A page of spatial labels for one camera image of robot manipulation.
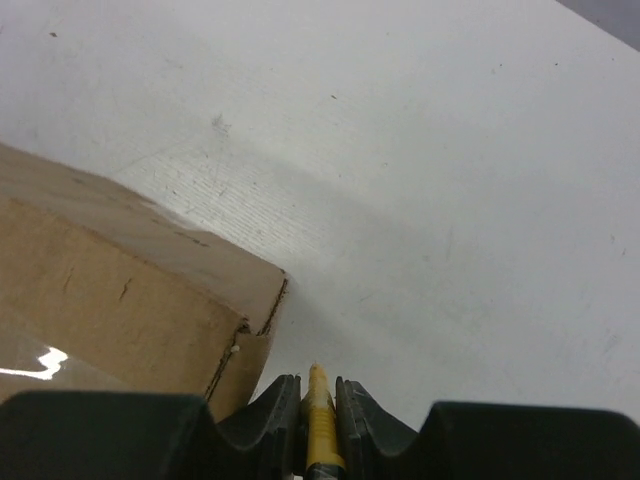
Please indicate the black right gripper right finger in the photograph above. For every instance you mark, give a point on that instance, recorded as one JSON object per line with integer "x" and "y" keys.
{"x": 467, "y": 440}

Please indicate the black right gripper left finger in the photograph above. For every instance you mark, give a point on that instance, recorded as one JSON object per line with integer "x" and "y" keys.
{"x": 61, "y": 434}

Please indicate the yellow utility knife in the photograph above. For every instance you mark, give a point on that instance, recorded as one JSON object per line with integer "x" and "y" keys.
{"x": 323, "y": 458}

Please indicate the brown cardboard express box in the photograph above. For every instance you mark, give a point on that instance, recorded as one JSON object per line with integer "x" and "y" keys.
{"x": 101, "y": 290}

